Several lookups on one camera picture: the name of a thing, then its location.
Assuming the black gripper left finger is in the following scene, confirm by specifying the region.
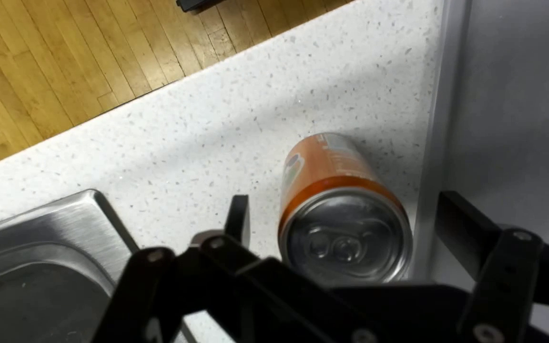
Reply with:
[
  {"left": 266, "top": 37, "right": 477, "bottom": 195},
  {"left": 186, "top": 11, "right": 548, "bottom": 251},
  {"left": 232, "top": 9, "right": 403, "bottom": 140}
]
[{"left": 90, "top": 192, "right": 378, "bottom": 343}]

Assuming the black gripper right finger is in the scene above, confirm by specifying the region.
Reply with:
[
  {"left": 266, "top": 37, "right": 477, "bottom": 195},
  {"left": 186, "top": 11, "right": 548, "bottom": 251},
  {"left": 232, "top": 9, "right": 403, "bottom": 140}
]
[{"left": 434, "top": 188, "right": 549, "bottom": 343}]

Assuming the orange soda can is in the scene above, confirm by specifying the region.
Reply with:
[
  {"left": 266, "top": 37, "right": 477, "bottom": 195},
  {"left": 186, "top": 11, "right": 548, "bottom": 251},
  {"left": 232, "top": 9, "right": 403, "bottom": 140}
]
[{"left": 277, "top": 131, "right": 415, "bottom": 285}]

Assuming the gray plastic tray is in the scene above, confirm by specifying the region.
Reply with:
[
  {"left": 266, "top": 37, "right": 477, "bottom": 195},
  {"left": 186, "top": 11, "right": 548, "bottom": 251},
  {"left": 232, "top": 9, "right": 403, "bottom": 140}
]
[{"left": 411, "top": 0, "right": 549, "bottom": 340}]

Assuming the stainless steel double sink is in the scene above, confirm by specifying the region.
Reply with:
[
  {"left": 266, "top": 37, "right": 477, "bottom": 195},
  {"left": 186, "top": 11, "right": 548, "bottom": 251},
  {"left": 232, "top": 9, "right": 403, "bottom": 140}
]
[{"left": 0, "top": 186, "right": 142, "bottom": 343}]

